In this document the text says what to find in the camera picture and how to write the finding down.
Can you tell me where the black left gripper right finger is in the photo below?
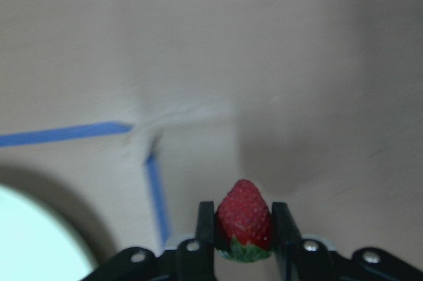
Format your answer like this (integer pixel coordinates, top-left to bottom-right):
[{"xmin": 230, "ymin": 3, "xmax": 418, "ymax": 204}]
[{"xmin": 272, "ymin": 202, "xmax": 337, "ymax": 280}]

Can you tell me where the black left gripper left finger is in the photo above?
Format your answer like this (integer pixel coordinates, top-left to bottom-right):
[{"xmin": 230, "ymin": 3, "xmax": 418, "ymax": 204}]
[{"xmin": 176, "ymin": 202, "xmax": 217, "ymax": 280}]

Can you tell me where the light green plate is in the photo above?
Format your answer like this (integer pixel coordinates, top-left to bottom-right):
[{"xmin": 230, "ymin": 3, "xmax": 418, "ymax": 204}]
[{"xmin": 1, "ymin": 184, "xmax": 98, "ymax": 280}]

